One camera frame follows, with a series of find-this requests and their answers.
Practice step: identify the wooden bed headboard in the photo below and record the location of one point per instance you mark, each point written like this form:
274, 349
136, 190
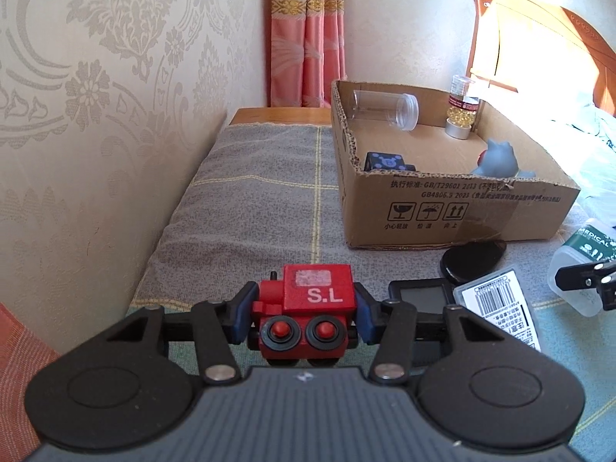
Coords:
529, 38

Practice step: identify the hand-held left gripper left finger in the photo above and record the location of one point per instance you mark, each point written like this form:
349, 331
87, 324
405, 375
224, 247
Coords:
243, 313

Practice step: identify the clear bottle of yellow capsules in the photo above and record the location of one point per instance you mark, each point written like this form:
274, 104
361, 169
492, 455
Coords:
459, 110

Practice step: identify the white bottle with green label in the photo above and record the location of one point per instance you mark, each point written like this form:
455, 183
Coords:
577, 245

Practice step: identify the dark blue toy block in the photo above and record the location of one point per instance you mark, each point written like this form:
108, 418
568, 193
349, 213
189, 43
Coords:
387, 161

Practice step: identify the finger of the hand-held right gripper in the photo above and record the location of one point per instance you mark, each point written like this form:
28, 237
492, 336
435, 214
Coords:
577, 275

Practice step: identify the brown cardboard box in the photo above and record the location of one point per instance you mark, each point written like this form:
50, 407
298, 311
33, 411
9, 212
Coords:
457, 207

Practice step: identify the pink patterned curtain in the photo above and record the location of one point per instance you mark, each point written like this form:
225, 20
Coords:
308, 33

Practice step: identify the black oval case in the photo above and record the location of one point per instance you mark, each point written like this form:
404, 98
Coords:
471, 257

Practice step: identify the grey green plaid cloth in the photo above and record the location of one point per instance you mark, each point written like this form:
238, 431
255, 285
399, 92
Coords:
250, 192

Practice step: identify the black device with screen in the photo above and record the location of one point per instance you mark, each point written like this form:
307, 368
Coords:
423, 293

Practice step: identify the red toy train block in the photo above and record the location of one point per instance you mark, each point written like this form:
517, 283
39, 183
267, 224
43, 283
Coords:
308, 298

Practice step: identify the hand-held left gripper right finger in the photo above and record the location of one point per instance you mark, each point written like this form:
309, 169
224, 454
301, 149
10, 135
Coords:
364, 313

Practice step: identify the clear plastic case with label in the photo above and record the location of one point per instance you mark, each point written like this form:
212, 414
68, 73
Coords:
500, 303

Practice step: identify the orange curtain with gold trim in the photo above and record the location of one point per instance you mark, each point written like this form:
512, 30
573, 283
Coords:
24, 361

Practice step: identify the wooden bedside table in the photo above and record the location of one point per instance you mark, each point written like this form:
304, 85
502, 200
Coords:
274, 115

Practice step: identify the clear plastic jar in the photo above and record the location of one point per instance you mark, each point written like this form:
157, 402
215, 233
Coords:
380, 106

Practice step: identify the grey animal toy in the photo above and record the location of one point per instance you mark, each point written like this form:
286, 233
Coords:
500, 161

